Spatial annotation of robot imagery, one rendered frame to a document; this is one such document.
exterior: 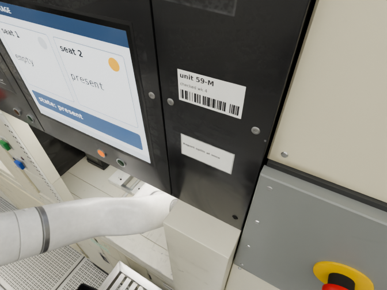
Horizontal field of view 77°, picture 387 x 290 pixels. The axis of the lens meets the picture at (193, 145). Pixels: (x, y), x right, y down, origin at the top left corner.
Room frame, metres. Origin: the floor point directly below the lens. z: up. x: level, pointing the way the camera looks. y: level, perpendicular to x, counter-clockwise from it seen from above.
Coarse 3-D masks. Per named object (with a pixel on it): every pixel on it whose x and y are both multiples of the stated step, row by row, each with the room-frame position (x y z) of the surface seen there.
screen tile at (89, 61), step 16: (64, 48) 0.32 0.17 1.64; (80, 48) 0.31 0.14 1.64; (96, 48) 0.29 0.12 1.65; (64, 64) 0.33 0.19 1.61; (80, 64) 0.31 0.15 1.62; (96, 64) 0.30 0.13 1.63; (112, 80) 0.28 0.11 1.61; (80, 96) 0.33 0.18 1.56; (96, 96) 0.31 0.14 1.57; (128, 96) 0.27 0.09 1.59; (112, 112) 0.29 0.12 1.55; (128, 112) 0.28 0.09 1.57
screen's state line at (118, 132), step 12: (36, 96) 0.39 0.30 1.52; (48, 108) 0.38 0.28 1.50; (60, 108) 0.36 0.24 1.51; (72, 108) 0.34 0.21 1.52; (84, 120) 0.33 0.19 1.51; (96, 120) 0.32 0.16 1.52; (108, 132) 0.31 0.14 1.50; (120, 132) 0.29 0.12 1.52; (132, 132) 0.28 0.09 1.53; (132, 144) 0.28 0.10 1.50
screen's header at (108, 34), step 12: (0, 12) 0.38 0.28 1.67; (12, 12) 0.37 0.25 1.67; (24, 12) 0.35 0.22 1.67; (36, 12) 0.34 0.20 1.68; (48, 24) 0.33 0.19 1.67; (60, 24) 0.32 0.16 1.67; (72, 24) 0.31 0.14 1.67; (84, 24) 0.30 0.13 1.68; (96, 24) 0.29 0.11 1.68; (96, 36) 0.29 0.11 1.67; (108, 36) 0.28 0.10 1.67; (120, 36) 0.27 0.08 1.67
